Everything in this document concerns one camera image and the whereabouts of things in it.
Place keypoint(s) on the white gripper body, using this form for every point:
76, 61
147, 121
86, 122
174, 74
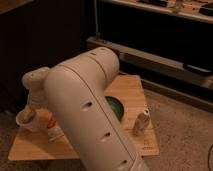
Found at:
36, 99

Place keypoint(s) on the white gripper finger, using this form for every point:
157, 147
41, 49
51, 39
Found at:
28, 114

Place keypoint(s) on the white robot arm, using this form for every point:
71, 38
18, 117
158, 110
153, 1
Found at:
73, 91

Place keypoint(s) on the green ceramic bowl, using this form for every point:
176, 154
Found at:
116, 106

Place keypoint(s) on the orange carrot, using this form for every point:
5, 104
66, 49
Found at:
51, 122

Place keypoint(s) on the white green sponge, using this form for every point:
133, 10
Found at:
54, 133

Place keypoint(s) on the wooden table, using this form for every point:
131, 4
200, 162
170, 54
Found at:
128, 89

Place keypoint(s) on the white plastic bottle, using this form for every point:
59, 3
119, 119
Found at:
141, 122

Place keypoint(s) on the vertical metal pole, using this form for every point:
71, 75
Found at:
97, 33

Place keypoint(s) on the background shelf unit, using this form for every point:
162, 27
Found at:
174, 55

